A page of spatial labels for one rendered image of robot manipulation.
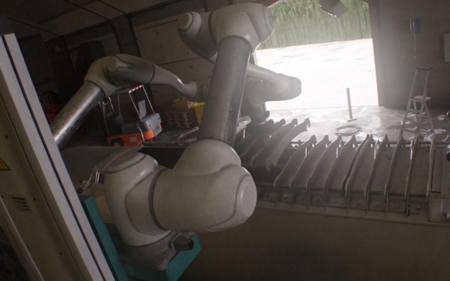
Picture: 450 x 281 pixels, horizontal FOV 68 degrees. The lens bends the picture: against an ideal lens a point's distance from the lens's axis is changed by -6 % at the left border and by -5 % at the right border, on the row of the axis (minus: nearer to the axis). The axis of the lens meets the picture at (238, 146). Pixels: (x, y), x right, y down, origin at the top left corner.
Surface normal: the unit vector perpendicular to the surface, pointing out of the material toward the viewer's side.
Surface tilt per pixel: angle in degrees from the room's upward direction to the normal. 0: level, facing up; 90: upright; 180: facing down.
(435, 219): 30
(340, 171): 9
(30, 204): 90
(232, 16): 41
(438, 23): 90
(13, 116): 90
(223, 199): 68
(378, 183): 14
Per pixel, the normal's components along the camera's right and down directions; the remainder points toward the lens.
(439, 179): -0.29, -0.83
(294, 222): -0.48, -0.44
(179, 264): 0.89, -0.04
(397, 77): -0.49, 0.40
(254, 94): -0.24, 0.38
